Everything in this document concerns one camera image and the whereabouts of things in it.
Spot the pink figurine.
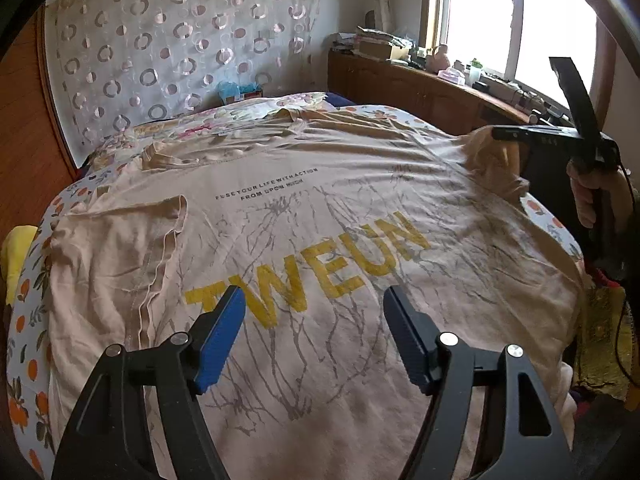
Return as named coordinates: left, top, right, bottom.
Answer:
left=429, top=44, right=452, bottom=72

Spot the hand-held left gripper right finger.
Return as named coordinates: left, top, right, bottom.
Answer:
left=382, top=285, right=576, bottom=480

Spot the black cable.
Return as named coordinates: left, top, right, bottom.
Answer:
left=614, top=300, right=640, bottom=391

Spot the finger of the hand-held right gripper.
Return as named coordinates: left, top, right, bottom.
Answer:
left=492, top=126, right=577, bottom=147

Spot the blue plastic bag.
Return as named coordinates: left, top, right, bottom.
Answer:
left=217, top=80, right=264, bottom=106

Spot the person's right hand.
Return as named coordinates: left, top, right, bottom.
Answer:
left=566, top=159, right=633, bottom=235

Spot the beige printed t-shirt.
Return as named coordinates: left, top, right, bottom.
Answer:
left=47, top=107, right=588, bottom=480

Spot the yellow patterned cloth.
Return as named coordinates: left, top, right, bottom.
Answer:
left=574, top=270, right=637, bottom=402

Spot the pile of books and boxes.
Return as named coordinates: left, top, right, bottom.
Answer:
left=332, top=25, right=426, bottom=63

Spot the wooden cabinet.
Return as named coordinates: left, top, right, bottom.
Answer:
left=327, top=47, right=543, bottom=136

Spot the sheer curtain with circles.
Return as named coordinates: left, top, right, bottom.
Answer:
left=45, top=0, right=341, bottom=171

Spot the dark blue bed sheet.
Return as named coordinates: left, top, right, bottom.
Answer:
left=326, top=91, right=362, bottom=109

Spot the window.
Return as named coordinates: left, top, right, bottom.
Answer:
left=425, top=0, right=601, bottom=111

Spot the floral pillow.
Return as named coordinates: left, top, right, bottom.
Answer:
left=100, top=91, right=341, bottom=161

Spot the yellow plush toy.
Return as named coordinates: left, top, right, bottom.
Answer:
left=0, top=225, right=38, bottom=306

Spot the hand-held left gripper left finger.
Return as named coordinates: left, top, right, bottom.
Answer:
left=51, top=285, right=247, bottom=480

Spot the orange fruit print bedsheet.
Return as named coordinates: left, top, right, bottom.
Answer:
left=7, top=102, right=583, bottom=480

